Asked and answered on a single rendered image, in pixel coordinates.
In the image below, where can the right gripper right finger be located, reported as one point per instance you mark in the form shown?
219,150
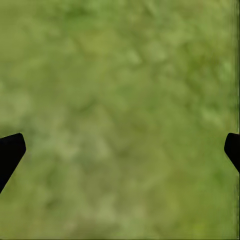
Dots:
232,149

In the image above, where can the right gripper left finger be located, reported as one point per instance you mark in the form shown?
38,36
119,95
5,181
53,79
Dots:
12,150

